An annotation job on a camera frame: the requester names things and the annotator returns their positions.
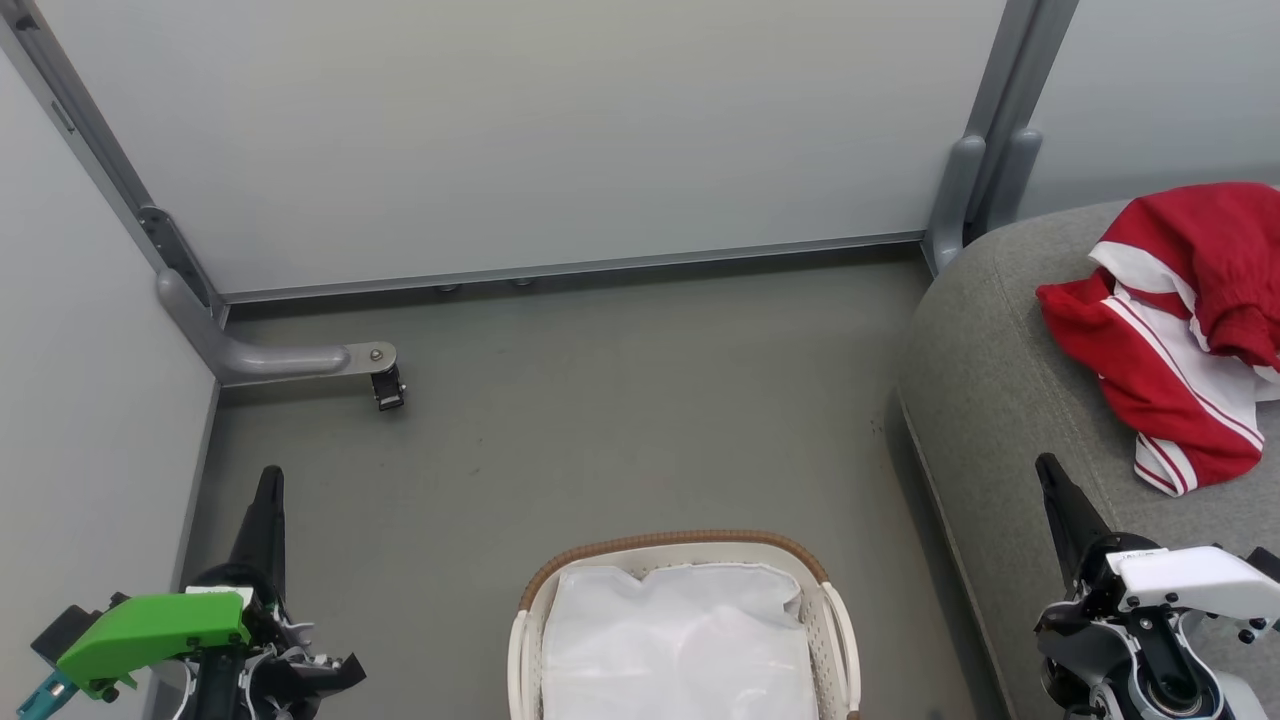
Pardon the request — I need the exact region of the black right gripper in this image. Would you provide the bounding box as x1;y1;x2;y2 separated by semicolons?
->
1034;453;1280;651

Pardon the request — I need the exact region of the grey slanted partition post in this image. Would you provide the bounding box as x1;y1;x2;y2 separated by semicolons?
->
0;0;229;323

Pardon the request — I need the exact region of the black caster wheel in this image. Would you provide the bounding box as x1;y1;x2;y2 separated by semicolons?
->
369;364;408;413

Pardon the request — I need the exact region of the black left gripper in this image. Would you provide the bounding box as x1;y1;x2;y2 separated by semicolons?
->
186;465;367;720

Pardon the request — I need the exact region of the grey fabric sofa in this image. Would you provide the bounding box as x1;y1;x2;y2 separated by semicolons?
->
896;198;1280;720

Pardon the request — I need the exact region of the grey metal partition foot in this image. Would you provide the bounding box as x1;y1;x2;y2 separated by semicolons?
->
154;267;399;389

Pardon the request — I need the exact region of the red and white striped garment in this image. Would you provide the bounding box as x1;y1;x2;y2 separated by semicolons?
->
1035;181;1280;499

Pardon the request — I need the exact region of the teal cable connector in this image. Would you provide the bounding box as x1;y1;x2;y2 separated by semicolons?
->
14;668;77;720

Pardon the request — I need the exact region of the white laundry basket brown rim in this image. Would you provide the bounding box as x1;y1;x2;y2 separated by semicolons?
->
506;529;864;720

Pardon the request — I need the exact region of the white cloth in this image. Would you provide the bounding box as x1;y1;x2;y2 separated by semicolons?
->
540;562;822;720

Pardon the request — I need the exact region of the grey partition post with feet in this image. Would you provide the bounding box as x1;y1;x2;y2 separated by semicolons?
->
921;0;1082;278

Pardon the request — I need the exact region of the grey partition bottom rail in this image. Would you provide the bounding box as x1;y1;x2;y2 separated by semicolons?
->
214;231;927;307

